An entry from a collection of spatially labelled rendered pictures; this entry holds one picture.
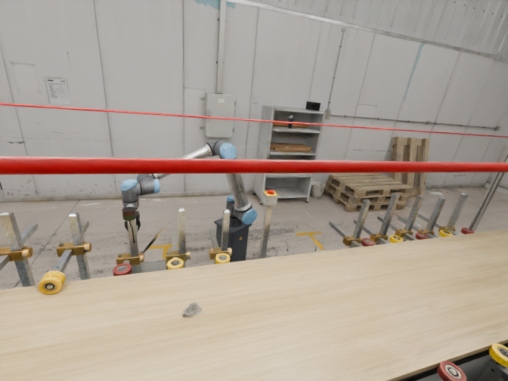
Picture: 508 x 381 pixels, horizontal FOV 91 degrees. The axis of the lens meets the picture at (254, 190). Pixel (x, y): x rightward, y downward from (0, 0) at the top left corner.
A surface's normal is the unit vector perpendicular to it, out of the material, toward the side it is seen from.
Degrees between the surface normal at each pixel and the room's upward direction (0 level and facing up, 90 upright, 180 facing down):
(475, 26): 90
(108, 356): 0
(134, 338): 0
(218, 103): 90
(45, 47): 90
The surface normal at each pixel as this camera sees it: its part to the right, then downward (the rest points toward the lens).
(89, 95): 0.29, 0.39
